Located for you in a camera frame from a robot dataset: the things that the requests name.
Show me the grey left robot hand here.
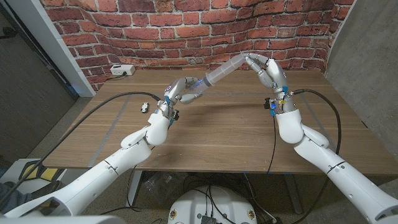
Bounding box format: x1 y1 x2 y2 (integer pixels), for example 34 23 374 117
155 77 203 121

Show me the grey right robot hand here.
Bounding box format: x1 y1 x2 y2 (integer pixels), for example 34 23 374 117
243 52 297 114

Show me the large clear plastic syringe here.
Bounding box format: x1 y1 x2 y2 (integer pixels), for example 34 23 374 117
186 52 249 96

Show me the grey tape outline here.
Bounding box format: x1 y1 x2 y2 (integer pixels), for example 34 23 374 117
88 91 335 169

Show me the printed red brick backdrop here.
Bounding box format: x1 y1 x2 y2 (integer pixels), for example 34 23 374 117
39 0 355 93

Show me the white power strip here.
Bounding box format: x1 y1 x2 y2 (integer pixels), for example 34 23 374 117
109 64 136 77

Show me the clear plastic bag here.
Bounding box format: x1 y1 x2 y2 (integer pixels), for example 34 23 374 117
141 171 184 203

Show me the grey metal table leg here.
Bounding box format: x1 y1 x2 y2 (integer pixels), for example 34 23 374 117
283 174 303 215
126 170 144 208

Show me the white robot torso base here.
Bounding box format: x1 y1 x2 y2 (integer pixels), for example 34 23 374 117
167 185 258 224

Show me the dark grey door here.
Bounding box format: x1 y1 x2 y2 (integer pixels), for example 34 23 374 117
0 2 78 162

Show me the yellow and black floor pedal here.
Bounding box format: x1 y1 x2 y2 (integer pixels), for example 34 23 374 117
19 160 60 183

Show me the white floor plate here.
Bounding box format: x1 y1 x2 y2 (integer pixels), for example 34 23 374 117
0 158 94 195

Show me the person's leg in jeans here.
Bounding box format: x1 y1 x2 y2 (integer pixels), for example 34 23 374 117
0 183 32 214

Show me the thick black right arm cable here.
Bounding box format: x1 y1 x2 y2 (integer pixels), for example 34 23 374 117
292 88 342 224

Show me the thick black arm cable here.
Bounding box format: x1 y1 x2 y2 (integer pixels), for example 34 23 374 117
0 91 162 209
292 88 342 224

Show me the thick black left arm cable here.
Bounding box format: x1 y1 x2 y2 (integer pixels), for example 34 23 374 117
0 91 162 209

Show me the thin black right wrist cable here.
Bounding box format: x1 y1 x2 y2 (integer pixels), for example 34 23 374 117
266 115 277 174

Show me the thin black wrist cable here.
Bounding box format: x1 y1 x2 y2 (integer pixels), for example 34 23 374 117
266 115 277 174
99 146 156 215

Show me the black floor cable tangle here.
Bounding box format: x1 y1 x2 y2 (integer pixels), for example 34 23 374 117
183 172 282 224

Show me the thin black left wrist cable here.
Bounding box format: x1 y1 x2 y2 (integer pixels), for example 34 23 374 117
99 146 156 215

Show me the white door frame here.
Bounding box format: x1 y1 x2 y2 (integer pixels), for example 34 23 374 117
6 0 96 98

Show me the black door handle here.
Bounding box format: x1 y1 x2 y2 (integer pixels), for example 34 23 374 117
0 27 18 40

